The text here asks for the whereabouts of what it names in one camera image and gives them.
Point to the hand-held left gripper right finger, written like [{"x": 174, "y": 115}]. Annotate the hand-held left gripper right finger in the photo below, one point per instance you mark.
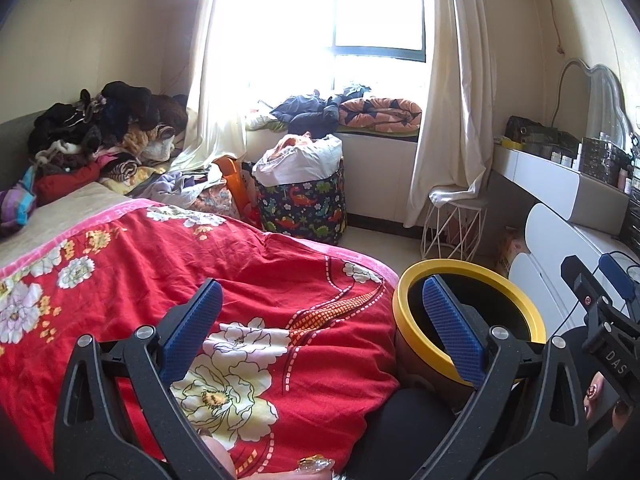
[{"x": 450, "y": 325}]

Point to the black cloth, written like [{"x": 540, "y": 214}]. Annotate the black cloth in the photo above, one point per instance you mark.
[{"x": 357, "y": 91}]

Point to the white chest of drawers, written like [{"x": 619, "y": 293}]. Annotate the white chest of drawers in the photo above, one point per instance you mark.
[{"x": 550, "y": 245}]

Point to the orange patterned quilt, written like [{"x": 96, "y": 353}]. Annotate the orange patterned quilt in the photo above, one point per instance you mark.
[{"x": 380, "y": 112}]

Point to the white folded cloth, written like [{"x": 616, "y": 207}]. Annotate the white folded cloth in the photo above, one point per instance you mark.
[{"x": 447, "y": 196}]

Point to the yellow rimmed trash bin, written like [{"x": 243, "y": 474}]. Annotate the yellow rimmed trash bin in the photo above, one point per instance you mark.
[{"x": 470, "y": 266}]

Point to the clear cosmetics organizer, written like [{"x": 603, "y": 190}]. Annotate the clear cosmetics organizer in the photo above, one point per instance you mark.
[{"x": 605, "y": 160}]

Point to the dinosaur print laundry basket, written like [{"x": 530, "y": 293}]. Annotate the dinosaur print laundry basket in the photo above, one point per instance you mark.
[{"x": 300, "y": 210}]

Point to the pile of clothes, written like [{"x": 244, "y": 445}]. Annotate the pile of clothes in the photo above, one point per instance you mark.
[{"x": 115, "y": 110}]

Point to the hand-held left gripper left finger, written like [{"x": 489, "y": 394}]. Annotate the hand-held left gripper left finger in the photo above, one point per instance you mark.
[{"x": 192, "y": 325}]

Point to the bed with beige sheet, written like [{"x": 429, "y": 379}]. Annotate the bed with beige sheet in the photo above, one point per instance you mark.
[{"x": 50, "y": 230}]

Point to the pink cloth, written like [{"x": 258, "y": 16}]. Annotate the pink cloth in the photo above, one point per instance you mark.
[{"x": 287, "y": 144}]

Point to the grey headboard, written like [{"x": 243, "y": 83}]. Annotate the grey headboard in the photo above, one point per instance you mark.
[{"x": 17, "y": 125}]

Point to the orange bag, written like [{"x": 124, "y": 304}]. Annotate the orange bag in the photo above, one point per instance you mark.
[{"x": 230, "y": 180}]

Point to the pink floral bag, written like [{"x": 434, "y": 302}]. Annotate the pink floral bag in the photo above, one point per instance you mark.
[{"x": 215, "y": 202}]

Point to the person's left hand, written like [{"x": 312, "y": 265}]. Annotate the person's left hand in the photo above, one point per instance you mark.
[{"x": 220, "y": 457}]

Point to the pale purple cloth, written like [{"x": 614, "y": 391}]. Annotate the pale purple cloth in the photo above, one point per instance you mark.
[{"x": 170, "y": 185}]

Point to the white green cloth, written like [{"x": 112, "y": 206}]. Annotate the white green cloth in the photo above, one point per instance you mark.
[{"x": 262, "y": 121}]

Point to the yellow box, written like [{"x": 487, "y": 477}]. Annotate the yellow box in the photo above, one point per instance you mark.
[{"x": 510, "y": 144}]

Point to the dark blue jacket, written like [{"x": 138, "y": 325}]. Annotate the dark blue jacket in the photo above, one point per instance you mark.
[{"x": 305, "y": 112}]

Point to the small white jar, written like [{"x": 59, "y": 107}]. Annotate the small white jar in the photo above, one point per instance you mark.
[{"x": 566, "y": 160}]

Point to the red floral blanket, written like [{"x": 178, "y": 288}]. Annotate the red floral blanket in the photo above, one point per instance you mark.
[{"x": 300, "y": 260}]

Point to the wavy framed mirror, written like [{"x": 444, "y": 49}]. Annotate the wavy framed mirror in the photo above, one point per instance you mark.
[{"x": 600, "y": 100}]

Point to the white vanity desk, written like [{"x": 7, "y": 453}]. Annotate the white vanity desk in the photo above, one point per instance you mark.
[{"x": 550, "y": 185}]

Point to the cream curtain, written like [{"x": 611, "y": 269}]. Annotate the cream curtain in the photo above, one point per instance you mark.
[
  {"x": 450, "y": 110},
  {"x": 220, "y": 85}
]

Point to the person's right hand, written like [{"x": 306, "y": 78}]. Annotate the person's right hand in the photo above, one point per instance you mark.
[{"x": 594, "y": 395}]

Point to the white cloth bundle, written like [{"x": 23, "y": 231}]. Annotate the white cloth bundle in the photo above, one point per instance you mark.
[{"x": 305, "y": 160}]

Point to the black makeup bag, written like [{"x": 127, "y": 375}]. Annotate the black makeup bag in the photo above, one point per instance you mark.
[{"x": 540, "y": 135}]

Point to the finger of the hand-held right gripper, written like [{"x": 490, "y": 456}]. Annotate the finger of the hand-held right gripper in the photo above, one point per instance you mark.
[
  {"x": 615, "y": 275},
  {"x": 577, "y": 282}
]

